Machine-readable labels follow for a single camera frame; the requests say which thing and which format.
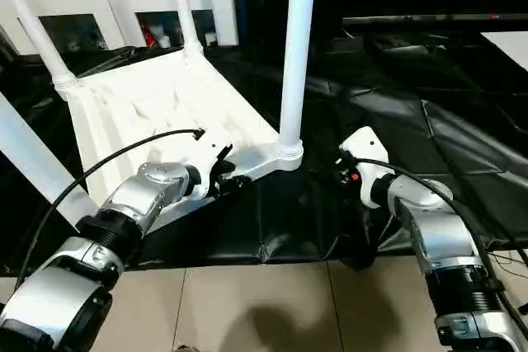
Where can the white plastic table top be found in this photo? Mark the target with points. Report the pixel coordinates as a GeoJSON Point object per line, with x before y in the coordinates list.
{"type": "Point", "coordinates": [165, 92]}

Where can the white plastic table leg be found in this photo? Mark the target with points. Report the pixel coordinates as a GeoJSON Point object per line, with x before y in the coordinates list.
{"type": "Point", "coordinates": [33, 30]}
{"type": "Point", "coordinates": [183, 10]}
{"type": "Point", "coordinates": [37, 162]}
{"type": "Point", "coordinates": [297, 59]}

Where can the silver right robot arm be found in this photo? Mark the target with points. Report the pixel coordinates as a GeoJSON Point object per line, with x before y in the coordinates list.
{"type": "Point", "coordinates": [433, 220]}

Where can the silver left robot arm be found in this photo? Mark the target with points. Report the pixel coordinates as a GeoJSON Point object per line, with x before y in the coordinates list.
{"type": "Point", "coordinates": [136, 195]}

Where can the black mat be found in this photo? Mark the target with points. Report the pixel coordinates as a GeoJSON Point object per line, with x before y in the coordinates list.
{"type": "Point", "coordinates": [371, 121]}

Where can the brown round object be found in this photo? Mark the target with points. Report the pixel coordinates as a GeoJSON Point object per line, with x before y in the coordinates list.
{"type": "Point", "coordinates": [185, 348]}

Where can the long metal rod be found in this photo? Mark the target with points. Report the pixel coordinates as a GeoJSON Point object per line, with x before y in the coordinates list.
{"type": "Point", "coordinates": [433, 18]}

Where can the white sheet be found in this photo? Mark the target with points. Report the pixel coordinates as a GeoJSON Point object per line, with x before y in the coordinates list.
{"type": "Point", "coordinates": [509, 45]}

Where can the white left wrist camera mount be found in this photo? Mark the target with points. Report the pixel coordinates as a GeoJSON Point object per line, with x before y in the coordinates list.
{"type": "Point", "coordinates": [202, 150]}

